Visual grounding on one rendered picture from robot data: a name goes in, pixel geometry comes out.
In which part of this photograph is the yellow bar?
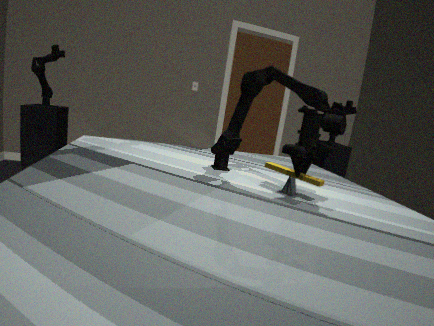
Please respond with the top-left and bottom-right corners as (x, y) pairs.
(265, 162), (324, 187)

